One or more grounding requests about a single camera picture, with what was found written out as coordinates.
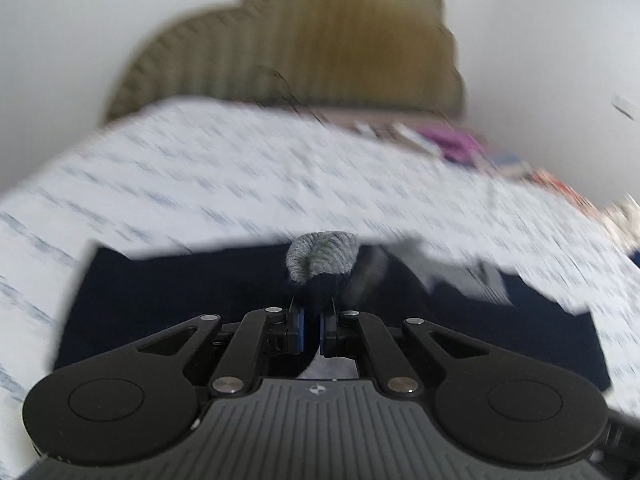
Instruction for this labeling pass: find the orange patterned cloth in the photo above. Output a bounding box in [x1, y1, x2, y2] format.
[527, 169, 598, 213]

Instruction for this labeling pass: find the small wall fixture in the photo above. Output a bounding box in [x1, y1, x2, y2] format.
[612, 94, 636, 120]

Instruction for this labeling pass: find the navy garment with grey lining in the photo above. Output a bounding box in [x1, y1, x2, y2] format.
[54, 230, 612, 393]

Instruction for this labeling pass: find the white printed blanket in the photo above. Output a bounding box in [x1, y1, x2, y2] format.
[0, 97, 640, 480]

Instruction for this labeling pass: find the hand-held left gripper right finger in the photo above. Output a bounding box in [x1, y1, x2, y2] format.
[320, 308, 493, 396]

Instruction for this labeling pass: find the cream cloth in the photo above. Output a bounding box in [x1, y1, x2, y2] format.
[602, 196, 640, 253]

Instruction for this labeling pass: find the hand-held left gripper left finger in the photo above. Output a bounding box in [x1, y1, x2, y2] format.
[135, 306, 307, 397]

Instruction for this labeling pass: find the olive striped headboard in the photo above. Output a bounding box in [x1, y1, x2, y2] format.
[104, 0, 468, 122]

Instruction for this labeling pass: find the purple cloth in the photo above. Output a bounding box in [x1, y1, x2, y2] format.
[419, 126, 487, 162]

